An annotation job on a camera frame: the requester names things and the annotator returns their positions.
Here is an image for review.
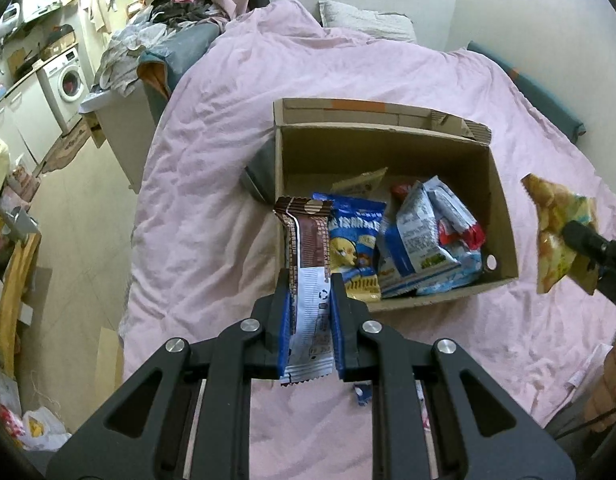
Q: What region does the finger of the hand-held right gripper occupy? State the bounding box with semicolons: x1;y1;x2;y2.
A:
562;221;616;313

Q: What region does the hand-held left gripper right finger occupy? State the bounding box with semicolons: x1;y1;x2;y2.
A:
329;272;576;480

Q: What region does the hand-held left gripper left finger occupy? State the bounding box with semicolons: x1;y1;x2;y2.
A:
45;267;295;480

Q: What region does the yellow chips bag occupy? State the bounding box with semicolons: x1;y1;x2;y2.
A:
520;174;599;296

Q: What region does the brown wafer snack packet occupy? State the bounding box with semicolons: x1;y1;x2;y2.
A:
274;196;336;387

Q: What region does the blue cartoon snack bag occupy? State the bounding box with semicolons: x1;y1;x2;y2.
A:
312;192;387;302

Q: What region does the blue and white snack bag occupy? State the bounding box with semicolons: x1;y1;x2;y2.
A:
377;180;462;281

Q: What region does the cardboard box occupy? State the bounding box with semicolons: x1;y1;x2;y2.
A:
273;98;520;313

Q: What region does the white red snack packet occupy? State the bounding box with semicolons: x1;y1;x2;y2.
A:
428;176;487;252

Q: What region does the teal cushion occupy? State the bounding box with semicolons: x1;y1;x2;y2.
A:
466;41;586;143

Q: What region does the pink blanket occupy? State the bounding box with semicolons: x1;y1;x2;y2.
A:
119;0;616;480

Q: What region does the white plastic bin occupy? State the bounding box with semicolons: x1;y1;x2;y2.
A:
79;91;156;195

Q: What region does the white plastic bag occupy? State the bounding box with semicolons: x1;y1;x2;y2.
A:
18;406;71;451

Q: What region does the brown patterned rug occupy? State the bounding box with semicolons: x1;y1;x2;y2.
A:
40;122;89;173

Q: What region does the blue-grey garment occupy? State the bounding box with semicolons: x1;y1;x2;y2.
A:
138;25;221;111

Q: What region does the grey pillow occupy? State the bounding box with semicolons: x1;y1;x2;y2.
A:
318;0;417;43

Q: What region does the white printed cloth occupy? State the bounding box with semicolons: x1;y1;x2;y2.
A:
95;22;169;96

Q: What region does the white washing machine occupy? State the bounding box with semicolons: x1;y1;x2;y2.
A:
40;47;89;131

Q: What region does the dark clothes pile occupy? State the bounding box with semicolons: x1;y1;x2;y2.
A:
153;0;229;26

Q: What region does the white kitchen cabinet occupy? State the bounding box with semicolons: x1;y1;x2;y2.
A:
0;77;64;166

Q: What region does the beige hanging towel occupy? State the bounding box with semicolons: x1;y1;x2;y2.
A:
85;0;121;33

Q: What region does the yellow wooden frame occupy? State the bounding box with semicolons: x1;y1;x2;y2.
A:
0;220;43;378

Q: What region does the grey metal bracket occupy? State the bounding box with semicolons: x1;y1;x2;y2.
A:
0;187;39;238

